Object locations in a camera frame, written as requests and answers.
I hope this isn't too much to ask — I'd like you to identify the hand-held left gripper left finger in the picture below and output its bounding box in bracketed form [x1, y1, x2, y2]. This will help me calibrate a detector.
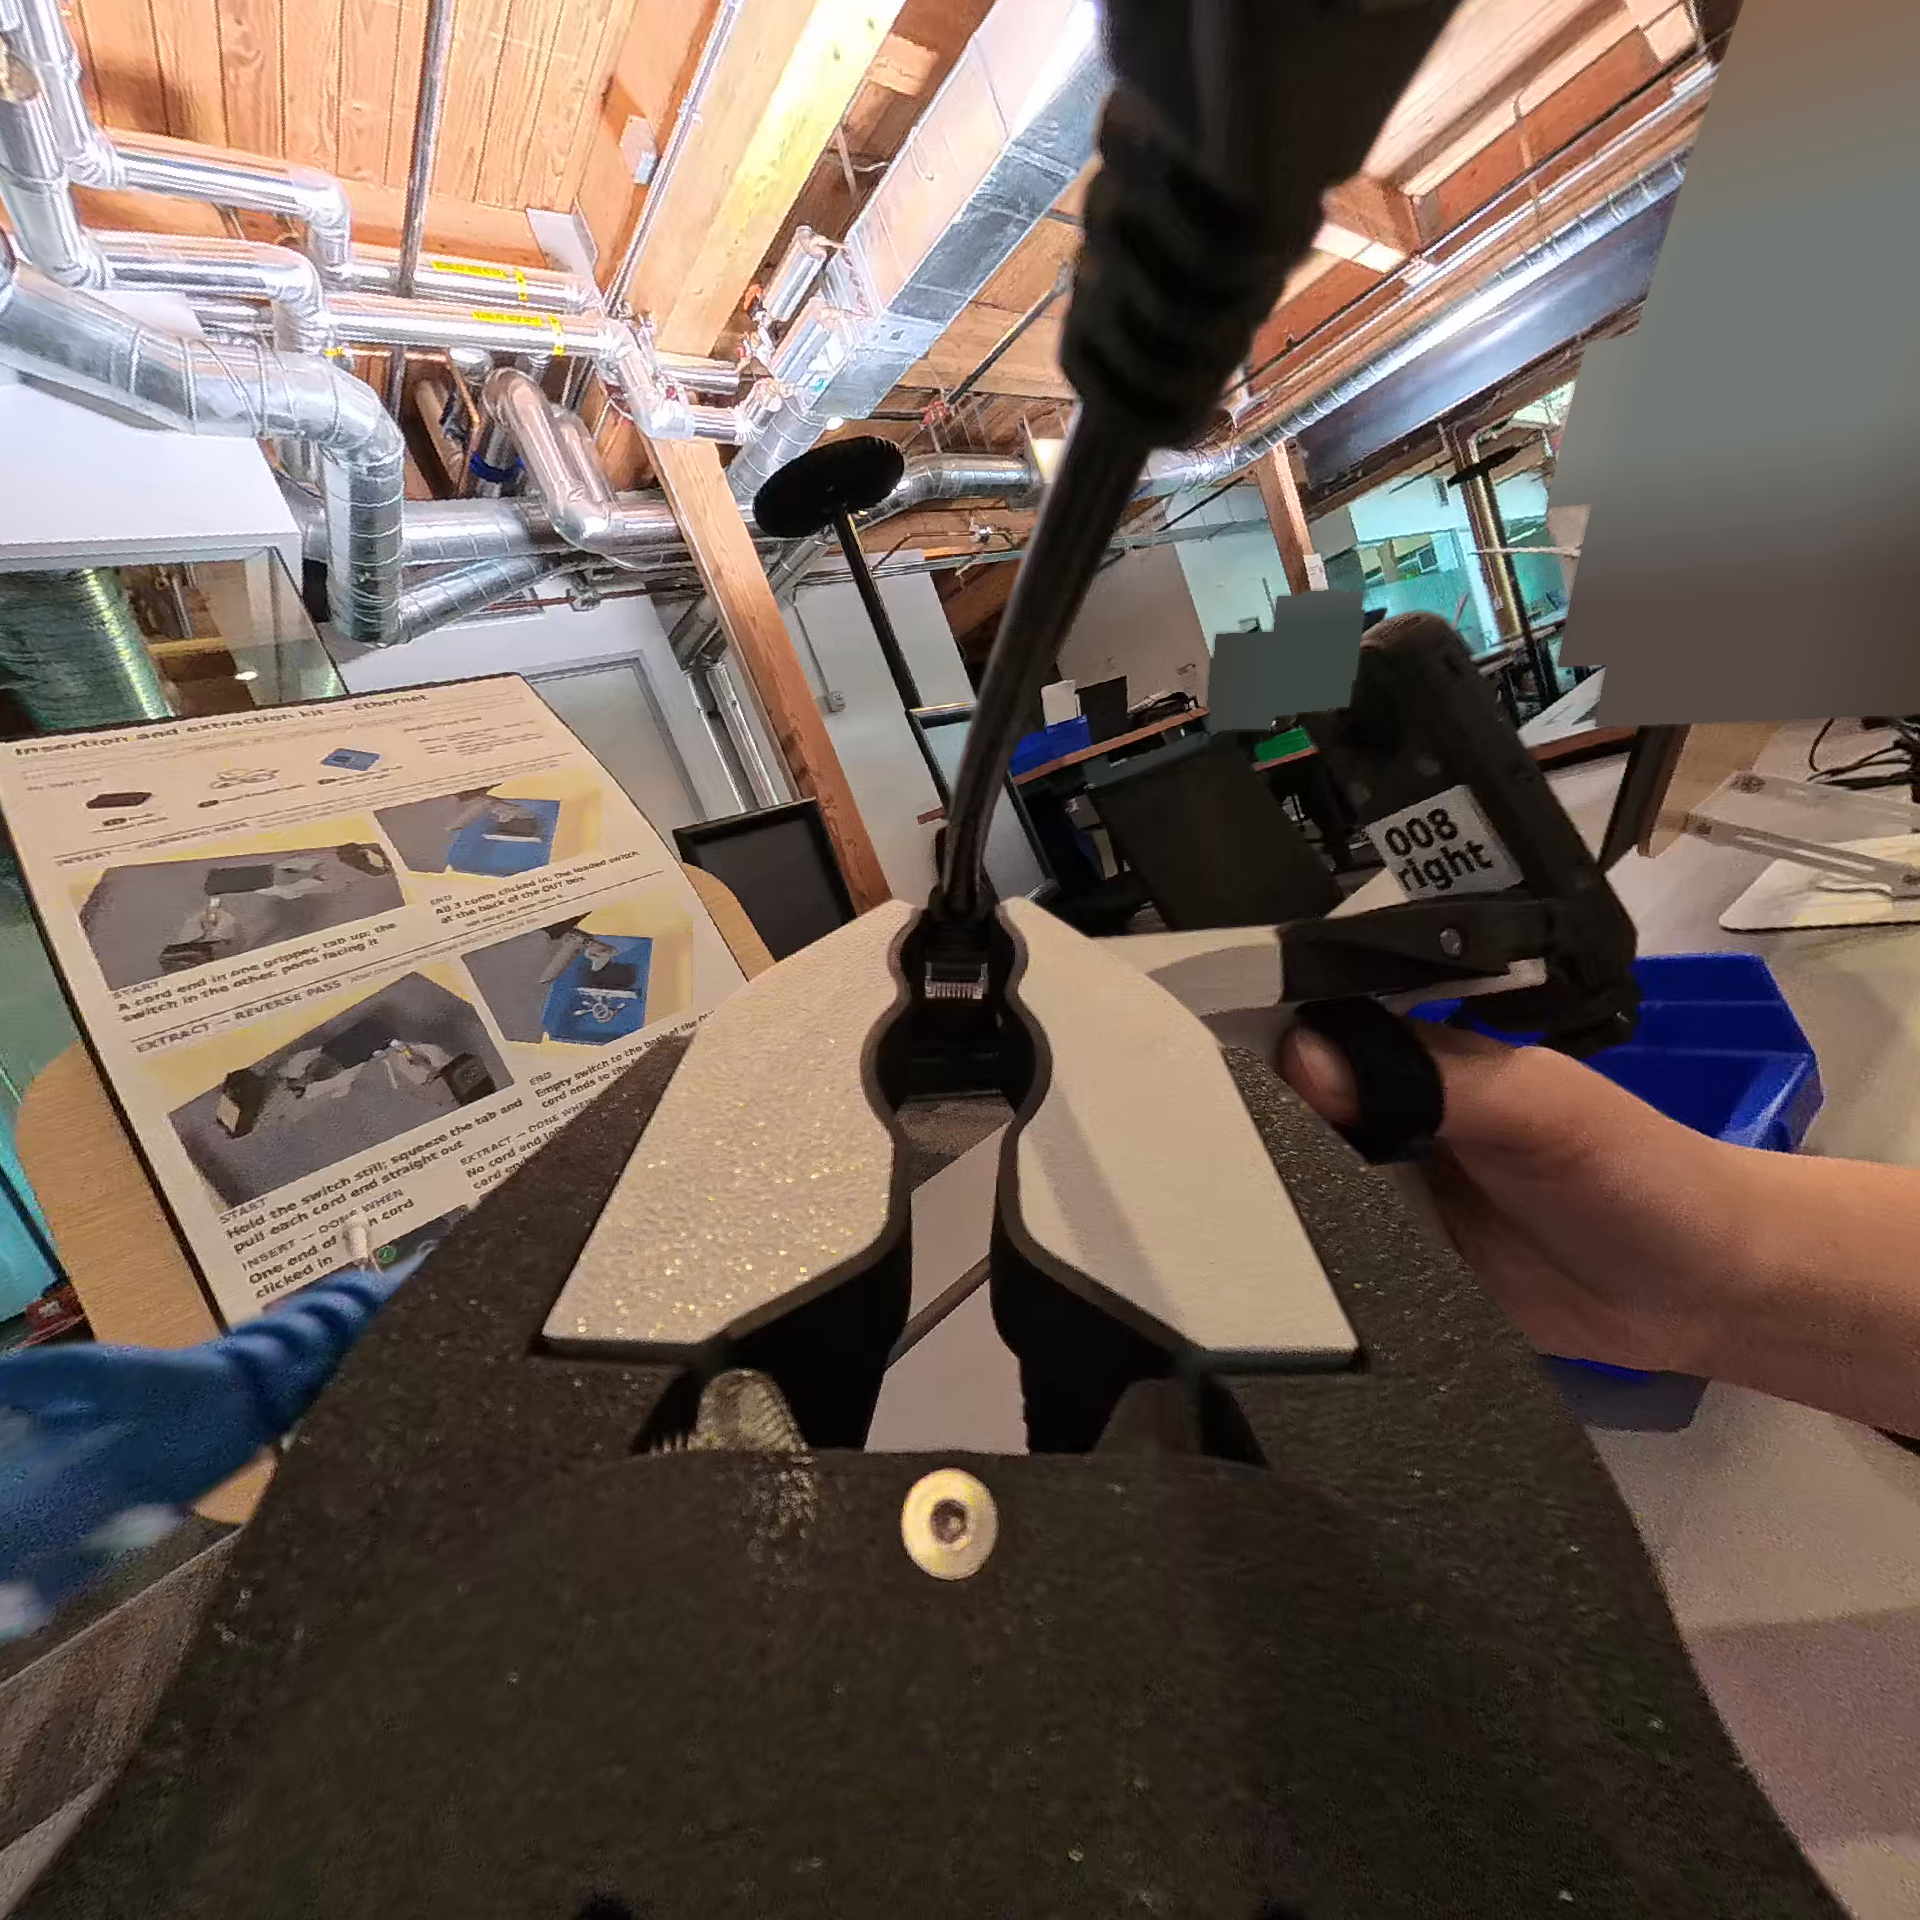
[542, 901, 928, 1367]

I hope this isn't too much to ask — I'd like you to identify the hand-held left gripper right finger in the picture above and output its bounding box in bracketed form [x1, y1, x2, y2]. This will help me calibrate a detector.
[989, 901, 1369, 1380]

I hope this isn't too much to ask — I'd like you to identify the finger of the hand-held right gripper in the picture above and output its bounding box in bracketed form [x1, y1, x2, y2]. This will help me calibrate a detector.
[1118, 916, 1301, 1038]

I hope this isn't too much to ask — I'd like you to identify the black ethernet cable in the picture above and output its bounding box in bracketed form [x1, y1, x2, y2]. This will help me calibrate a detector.
[911, 0, 1465, 1006]

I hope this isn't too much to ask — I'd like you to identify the blue ethernet cable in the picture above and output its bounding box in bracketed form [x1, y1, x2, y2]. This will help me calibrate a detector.
[0, 1253, 439, 1621]

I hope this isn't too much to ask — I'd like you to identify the person's right hand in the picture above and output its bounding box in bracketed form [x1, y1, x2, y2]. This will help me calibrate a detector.
[1278, 1015, 1801, 1380]

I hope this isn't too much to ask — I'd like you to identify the black office chair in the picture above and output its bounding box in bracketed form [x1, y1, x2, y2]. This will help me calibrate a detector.
[1080, 733, 1345, 938]

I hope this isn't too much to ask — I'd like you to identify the dark flat monitor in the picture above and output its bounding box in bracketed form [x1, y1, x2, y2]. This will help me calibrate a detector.
[675, 804, 858, 962]

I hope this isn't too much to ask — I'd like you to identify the printed instruction poster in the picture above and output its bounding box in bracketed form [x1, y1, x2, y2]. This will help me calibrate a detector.
[0, 677, 746, 1327]

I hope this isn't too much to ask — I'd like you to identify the wooden pillar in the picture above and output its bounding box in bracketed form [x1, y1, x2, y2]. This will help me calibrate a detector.
[645, 436, 895, 909]

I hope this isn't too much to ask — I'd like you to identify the black pole with round top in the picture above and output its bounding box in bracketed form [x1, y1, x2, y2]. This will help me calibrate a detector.
[752, 436, 956, 813]

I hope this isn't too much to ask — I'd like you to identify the rectangular metal duct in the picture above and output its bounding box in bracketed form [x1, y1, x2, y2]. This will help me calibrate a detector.
[721, 0, 1128, 496]

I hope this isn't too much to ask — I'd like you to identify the silver ventilation duct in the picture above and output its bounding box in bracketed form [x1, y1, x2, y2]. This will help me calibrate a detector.
[0, 0, 1260, 645]

